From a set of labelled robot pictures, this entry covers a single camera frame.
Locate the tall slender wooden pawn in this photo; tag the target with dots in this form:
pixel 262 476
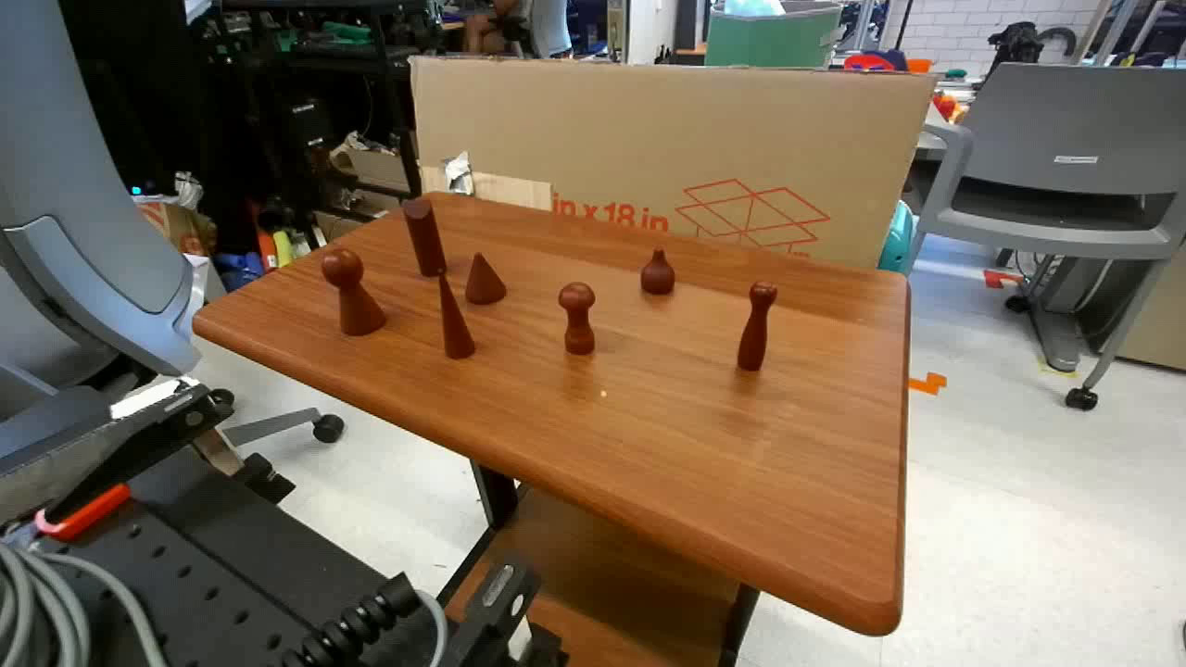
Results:
pixel 753 326

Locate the grey and white robot arm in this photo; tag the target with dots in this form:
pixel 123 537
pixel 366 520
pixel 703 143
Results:
pixel 77 207

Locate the small wooden pawn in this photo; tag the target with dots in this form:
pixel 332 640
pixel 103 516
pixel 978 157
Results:
pixel 576 320

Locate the round wooden drop piece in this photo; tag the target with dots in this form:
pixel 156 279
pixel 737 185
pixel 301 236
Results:
pixel 658 276

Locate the short wide wooden cone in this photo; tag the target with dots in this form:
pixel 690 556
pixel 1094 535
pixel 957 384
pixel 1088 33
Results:
pixel 482 284

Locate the tall narrow wooden cone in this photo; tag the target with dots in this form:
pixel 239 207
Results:
pixel 458 326

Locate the wooden cylinder peg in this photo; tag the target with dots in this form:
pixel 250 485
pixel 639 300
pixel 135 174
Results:
pixel 424 237

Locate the large cardboard box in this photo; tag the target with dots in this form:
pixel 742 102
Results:
pixel 668 149

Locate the large wooden pawn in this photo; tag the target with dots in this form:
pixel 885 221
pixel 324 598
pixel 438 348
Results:
pixel 353 296

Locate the green bin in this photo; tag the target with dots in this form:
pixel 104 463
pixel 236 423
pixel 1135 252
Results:
pixel 773 38

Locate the grey office chair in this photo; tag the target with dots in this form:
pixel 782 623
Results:
pixel 1063 168

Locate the wooden table pedestal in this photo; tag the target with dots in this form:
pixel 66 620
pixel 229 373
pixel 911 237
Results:
pixel 607 580

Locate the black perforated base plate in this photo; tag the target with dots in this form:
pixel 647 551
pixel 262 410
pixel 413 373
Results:
pixel 236 556

